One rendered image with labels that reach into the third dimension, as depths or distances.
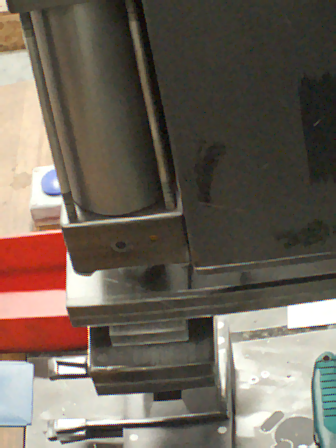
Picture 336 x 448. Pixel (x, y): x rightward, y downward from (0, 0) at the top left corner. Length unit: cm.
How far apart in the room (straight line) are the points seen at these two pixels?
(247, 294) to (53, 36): 28
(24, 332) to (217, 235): 46
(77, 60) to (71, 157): 10
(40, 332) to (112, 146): 47
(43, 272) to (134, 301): 43
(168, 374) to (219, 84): 29
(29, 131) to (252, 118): 79
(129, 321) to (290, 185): 20
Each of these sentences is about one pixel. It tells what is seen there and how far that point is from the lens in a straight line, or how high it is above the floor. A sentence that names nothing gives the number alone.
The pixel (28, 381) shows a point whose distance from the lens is 119.
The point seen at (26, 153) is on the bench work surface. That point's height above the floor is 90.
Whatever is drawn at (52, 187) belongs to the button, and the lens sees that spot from 144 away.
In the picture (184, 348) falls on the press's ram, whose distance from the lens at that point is 100.
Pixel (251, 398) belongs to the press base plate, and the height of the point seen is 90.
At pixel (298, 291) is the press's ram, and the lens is 98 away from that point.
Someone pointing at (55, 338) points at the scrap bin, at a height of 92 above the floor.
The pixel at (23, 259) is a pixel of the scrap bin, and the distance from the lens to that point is 139.
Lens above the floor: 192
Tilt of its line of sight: 46 degrees down
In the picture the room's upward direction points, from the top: 11 degrees counter-clockwise
